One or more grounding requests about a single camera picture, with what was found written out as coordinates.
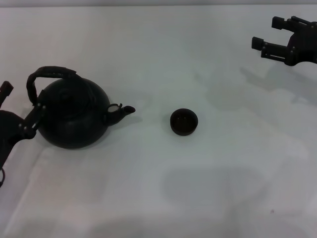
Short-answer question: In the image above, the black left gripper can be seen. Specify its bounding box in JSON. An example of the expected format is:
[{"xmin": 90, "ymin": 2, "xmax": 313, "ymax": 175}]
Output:
[{"xmin": 0, "ymin": 80, "xmax": 47, "ymax": 172}]

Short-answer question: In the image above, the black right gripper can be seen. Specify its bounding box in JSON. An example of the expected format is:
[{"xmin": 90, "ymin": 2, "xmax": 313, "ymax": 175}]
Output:
[{"xmin": 251, "ymin": 15, "xmax": 317, "ymax": 67}]

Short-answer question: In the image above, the black round teapot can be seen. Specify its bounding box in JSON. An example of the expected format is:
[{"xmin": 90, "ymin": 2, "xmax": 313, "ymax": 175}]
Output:
[{"xmin": 26, "ymin": 65, "xmax": 137, "ymax": 150}]

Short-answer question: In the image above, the small dark brown teacup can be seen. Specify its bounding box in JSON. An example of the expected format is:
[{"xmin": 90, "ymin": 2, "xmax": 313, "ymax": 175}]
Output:
[{"xmin": 169, "ymin": 108, "xmax": 199, "ymax": 136}]

